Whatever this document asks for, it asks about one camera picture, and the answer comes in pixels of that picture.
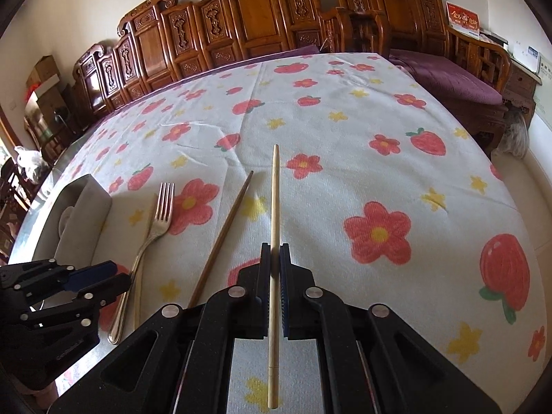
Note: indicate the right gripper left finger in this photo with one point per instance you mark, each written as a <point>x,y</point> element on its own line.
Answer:
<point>179,360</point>

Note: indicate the dark brown wooden chopstick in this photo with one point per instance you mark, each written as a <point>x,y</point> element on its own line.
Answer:
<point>219,242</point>

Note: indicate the white wall panel box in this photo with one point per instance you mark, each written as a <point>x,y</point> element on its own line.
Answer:
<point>543,93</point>

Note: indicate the grey metal utensil box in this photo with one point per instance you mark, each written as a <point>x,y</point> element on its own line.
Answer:
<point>77,246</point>

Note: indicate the carved wooden armchair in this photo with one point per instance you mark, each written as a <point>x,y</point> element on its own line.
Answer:
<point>420,25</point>

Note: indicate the white plastic bag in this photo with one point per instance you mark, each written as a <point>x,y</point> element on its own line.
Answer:
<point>33,164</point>

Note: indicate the large cream plastic spoon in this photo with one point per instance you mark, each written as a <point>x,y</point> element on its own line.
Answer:
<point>64,219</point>

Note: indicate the purple armchair cushion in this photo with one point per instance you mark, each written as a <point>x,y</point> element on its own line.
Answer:
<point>444,79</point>

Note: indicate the strawberry flower tablecloth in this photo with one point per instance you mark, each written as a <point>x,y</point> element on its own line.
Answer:
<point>384,197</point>

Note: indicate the wooden side table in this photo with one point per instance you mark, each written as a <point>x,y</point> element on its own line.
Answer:
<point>519,91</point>

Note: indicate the wooden chair at left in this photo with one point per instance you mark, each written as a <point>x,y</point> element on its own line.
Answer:
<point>18,192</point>

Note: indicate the white box on side table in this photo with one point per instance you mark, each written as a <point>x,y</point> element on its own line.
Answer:
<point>527,56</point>

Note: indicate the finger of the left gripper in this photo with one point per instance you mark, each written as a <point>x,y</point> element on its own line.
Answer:
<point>81,311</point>
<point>39,280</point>

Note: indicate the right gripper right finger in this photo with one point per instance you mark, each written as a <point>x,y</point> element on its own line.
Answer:
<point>371,360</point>

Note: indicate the silver metal fork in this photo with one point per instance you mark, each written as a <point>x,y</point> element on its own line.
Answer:
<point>159,227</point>

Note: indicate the carved wooden long sofa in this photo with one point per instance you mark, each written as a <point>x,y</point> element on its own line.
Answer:
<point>163,41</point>

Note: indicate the stacked cardboard boxes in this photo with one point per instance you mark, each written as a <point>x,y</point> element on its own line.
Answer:
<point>45,110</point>

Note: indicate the purple sofa cushion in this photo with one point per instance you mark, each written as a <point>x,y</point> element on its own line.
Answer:
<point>307,50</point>

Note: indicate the grey fluffy bag on floor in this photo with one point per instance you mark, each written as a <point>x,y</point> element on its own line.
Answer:
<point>516,139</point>

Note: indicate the red calendar card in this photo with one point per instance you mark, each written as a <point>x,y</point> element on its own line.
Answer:
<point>463,20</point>

